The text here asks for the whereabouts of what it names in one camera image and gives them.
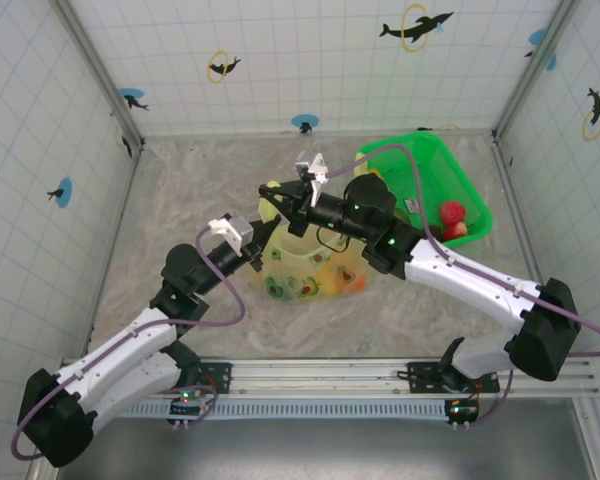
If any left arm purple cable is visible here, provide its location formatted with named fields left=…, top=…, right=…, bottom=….
left=12, top=224, right=245, bottom=461

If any pink fake peach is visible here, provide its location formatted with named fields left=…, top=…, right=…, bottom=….
left=438, top=199, right=468, bottom=225

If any small dolphin ring wall sticker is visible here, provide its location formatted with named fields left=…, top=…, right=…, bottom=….
left=207, top=49, right=243, bottom=84

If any blue shark wall sticker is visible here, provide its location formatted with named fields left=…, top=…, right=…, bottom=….
left=116, top=87, right=150, bottom=112

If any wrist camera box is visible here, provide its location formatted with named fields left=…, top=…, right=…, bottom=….
left=293, top=152, right=330, bottom=201
left=207, top=213, right=255, bottom=255

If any green plastic basket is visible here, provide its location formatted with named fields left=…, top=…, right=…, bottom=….
left=354, top=131, right=496, bottom=250

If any white slotted cable duct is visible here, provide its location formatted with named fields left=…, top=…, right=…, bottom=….
left=109, top=398, right=454, bottom=420

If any red fake apple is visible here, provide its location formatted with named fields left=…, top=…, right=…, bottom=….
left=442, top=220, right=470, bottom=243

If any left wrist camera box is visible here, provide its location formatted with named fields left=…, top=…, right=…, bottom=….
left=207, top=213, right=255, bottom=255

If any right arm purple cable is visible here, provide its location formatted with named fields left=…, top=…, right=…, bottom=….
left=326, top=144, right=600, bottom=426

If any blue seal wall sticker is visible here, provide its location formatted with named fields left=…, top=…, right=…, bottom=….
left=46, top=177, right=74, bottom=209

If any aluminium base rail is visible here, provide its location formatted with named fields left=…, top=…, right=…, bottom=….
left=59, top=356, right=600, bottom=400

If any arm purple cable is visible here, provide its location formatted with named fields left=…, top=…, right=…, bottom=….
left=12, top=224, right=245, bottom=461
left=326, top=144, right=600, bottom=426

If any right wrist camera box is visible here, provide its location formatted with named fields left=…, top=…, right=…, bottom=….
left=293, top=152, right=330, bottom=201

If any yellow avocado print plastic bag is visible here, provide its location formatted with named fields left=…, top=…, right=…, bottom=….
left=247, top=179, right=377, bottom=301

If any blue corner wall sticker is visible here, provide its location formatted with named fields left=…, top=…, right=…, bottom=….
left=523, top=27, right=559, bottom=72

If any upright dolphin ring sticker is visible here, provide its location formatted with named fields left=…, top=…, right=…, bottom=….
left=581, top=87, right=600, bottom=142

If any large dolphin ring wall sticker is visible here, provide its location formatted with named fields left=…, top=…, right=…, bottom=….
left=378, top=3, right=455, bottom=54

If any aluminium frame post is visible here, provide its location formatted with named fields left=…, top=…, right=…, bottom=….
left=490, top=0, right=581, bottom=144
left=53, top=0, right=147, bottom=154

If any blue penguin wall sticker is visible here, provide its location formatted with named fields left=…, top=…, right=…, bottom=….
left=290, top=113, right=321, bottom=135

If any aluminium side rail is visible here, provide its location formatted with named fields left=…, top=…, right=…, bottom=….
left=82, top=142, right=147, bottom=359
left=492, top=139, right=567, bottom=357

